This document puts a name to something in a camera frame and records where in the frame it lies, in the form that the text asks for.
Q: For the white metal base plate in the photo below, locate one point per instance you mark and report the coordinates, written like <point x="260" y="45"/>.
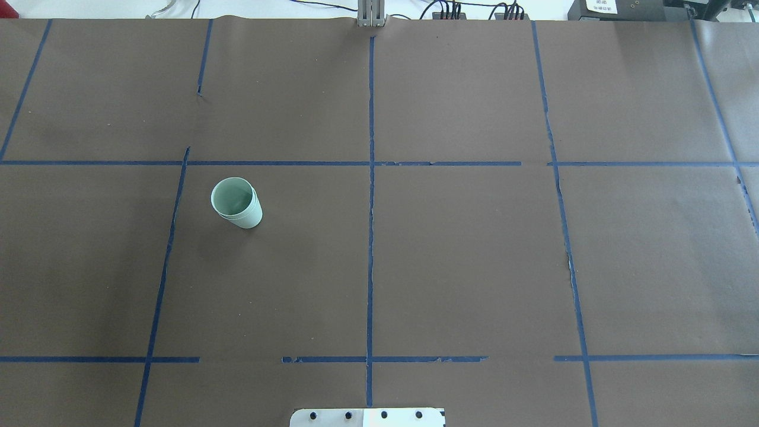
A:
<point x="394" y="416"/>

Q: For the grey aluminium post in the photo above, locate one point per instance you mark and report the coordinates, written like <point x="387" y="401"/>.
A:
<point x="371" y="13"/>

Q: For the black device with label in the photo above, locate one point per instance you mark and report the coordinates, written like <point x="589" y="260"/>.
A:
<point x="646" y="11"/>

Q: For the black power strip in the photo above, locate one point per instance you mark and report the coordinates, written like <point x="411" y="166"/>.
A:
<point x="517" y="15"/>
<point x="449" y="16"/>

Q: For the brown paper table cover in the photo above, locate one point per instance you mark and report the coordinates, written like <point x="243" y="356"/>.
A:
<point x="526" y="223"/>

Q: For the black power strip left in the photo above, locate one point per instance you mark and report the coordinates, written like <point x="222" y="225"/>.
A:
<point x="449" y="16"/>

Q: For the light green plastic cup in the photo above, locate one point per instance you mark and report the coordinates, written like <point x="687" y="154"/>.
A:
<point x="231" y="187"/>

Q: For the black power strip right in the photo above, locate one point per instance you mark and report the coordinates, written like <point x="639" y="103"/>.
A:
<point x="517" y="15"/>

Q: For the blue tape strip lengthwise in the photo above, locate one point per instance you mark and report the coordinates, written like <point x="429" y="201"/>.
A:
<point x="149" y="357"/>

